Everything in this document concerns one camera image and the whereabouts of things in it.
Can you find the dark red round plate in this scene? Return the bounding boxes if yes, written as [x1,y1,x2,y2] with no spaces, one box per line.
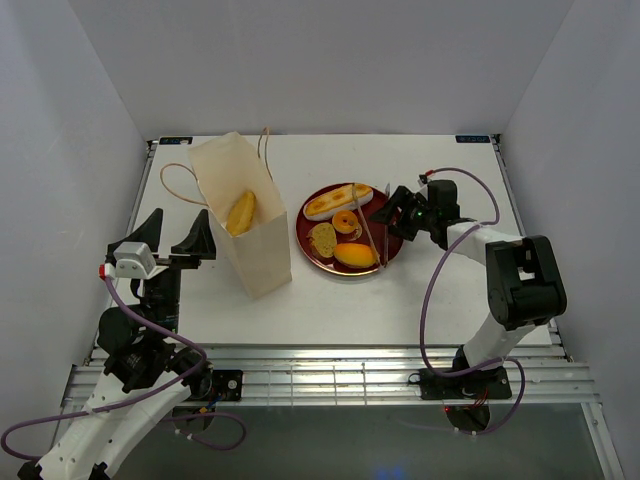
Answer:
[295,183,403,277]

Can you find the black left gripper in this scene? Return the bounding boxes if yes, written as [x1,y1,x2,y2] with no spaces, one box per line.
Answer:
[111,207,217,336]

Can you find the metal serving tongs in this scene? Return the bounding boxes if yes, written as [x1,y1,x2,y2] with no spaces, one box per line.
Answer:
[351,182,388,268]

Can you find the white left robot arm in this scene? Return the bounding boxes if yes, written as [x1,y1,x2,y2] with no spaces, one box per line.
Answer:
[18,208,216,479]

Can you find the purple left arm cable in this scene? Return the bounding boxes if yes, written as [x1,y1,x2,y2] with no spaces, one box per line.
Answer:
[0,277,249,461]

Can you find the cream paper bag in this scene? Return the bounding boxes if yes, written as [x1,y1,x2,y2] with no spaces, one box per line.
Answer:
[162,127,292,299]

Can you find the long toasted bread loaf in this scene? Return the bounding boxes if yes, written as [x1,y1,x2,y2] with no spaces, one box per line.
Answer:
[302,183,374,222]

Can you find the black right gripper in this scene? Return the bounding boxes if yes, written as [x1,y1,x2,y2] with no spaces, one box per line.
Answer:
[368,186,436,242]

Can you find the aluminium table frame rail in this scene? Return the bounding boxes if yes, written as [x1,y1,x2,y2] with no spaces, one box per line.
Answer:
[59,134,626,480]

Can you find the orange oval bun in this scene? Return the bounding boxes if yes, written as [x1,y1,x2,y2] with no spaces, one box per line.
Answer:
[334,243,378,269]

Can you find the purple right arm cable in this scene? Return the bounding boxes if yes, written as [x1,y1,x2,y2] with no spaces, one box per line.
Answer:
[418,167,526,436]

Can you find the seeded bread slice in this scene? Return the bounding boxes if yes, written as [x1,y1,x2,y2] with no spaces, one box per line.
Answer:
[307,222,337,260]

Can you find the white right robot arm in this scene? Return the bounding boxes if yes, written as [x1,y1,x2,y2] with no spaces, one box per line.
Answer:
[369,179,567,397]

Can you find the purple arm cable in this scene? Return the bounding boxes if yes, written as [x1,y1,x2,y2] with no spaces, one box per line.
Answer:
[0,277,249,461]
[418,167,526,436]

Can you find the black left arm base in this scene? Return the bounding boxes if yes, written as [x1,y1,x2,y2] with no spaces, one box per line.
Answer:
[171,361,244,434]

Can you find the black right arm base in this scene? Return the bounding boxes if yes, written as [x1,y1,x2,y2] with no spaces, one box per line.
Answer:
[407,366,524,436]

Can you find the orange glazed donut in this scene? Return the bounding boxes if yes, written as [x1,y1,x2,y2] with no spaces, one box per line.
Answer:
[331,210,359,235]

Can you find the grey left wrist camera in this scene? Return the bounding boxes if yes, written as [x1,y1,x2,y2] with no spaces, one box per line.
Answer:
[99,242,168,280]

